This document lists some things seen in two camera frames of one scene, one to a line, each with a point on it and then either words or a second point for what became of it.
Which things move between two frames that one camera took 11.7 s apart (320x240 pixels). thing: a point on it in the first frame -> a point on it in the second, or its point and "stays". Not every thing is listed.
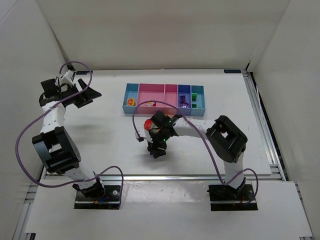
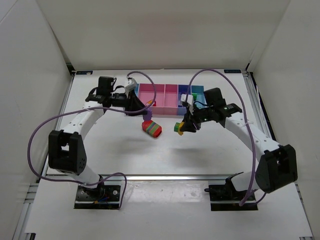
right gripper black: x=156 y=147 -> x=191 y=118
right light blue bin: x=200 y=101 stays
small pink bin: x=171 y=97 stays
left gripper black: x=81 y=96 -> x=132 y=104
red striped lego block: x=149 y=126 stays
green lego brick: x=194 y=96 stays
